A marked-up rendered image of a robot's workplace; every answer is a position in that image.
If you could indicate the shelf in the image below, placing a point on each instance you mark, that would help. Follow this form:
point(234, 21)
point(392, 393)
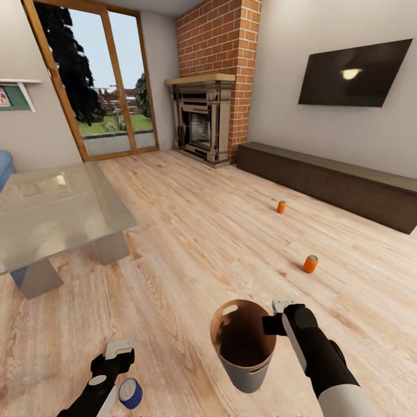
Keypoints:
point(18, 93)

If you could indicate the door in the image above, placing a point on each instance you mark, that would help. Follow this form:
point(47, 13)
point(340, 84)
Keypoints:
point(94, 52)

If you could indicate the trash can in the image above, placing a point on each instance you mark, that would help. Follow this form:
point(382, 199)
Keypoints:
point(243, 348)

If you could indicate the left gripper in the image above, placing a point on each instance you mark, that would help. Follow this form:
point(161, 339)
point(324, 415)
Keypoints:
point(121, 363)

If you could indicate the countertop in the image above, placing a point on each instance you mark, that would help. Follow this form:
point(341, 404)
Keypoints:
point(202, 78)

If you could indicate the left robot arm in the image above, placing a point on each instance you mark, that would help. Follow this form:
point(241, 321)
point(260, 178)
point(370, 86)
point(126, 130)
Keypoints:
point(98, 396)

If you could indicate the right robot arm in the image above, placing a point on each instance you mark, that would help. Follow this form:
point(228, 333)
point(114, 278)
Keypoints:
point(337, 391)

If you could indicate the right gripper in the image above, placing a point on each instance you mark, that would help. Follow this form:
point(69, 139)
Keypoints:
point(271, 326)

